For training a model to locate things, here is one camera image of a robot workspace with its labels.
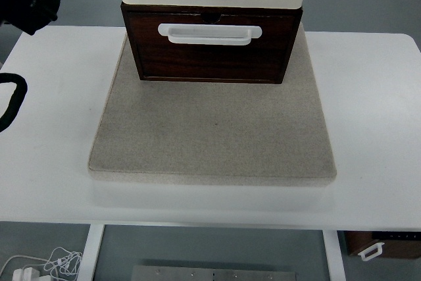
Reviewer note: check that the dark brown cabinet base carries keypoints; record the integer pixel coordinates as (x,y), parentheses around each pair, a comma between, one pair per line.
(210,64)

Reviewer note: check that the beige felt mat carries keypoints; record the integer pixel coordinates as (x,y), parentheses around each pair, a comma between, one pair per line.
(213,129)

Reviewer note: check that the white table leg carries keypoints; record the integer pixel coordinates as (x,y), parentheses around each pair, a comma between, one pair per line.
(90,254)
(333,258)

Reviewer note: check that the brown wooden box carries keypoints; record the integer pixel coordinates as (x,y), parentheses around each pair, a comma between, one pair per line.
(358,241)

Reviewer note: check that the black table control panel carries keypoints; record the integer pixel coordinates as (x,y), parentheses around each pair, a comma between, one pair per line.
(394,235)

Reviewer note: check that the white charger plug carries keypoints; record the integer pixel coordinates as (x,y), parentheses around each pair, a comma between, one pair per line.
(24,274)

